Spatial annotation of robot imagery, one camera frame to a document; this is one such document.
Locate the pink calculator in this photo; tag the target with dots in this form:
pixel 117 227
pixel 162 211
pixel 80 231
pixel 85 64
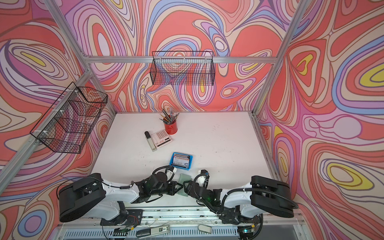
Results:
pixel 161 138

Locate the black wire basket left wall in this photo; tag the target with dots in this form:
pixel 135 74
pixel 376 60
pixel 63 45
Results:
pixel 67 125

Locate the pens and pencils bunch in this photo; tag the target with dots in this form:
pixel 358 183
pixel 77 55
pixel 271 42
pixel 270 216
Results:
pixel 169 118

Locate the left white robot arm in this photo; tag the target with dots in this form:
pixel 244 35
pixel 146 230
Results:
pixel 93 197

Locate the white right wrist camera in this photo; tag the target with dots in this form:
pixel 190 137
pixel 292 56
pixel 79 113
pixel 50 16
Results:
pixel 204 179

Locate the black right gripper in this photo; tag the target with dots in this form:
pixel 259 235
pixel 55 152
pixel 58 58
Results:
pixel 188 189

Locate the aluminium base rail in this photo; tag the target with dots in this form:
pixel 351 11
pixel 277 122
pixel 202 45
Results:
pixel 187 216

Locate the small grey oval object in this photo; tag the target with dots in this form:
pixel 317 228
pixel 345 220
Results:
pixel 205 229

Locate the stack of credit cards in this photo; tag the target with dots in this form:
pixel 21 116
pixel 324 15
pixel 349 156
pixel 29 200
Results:
pixel 181 161

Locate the red metal pen cup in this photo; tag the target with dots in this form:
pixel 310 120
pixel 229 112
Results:
pixel 171 128

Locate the green card holder wallet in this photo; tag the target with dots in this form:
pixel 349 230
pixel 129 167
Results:
pixel 184 181

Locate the grey stapler black tip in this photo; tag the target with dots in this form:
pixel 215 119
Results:
pixel 150 141

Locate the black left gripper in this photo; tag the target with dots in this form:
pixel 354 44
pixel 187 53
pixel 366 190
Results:
pixel 173 187

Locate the blue plastic card tray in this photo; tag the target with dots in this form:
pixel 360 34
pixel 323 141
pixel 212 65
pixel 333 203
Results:
pixel 191 159

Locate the black wire basket wall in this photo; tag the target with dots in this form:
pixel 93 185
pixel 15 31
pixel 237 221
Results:
pixel 67 125
pixel 183 68

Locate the grey remote device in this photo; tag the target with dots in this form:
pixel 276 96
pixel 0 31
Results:
pixel 152 232

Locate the black wire basket back wall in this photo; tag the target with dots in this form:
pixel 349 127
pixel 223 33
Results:
pixel 183 68

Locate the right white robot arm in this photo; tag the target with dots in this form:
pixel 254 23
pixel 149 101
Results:
pixel 245 204

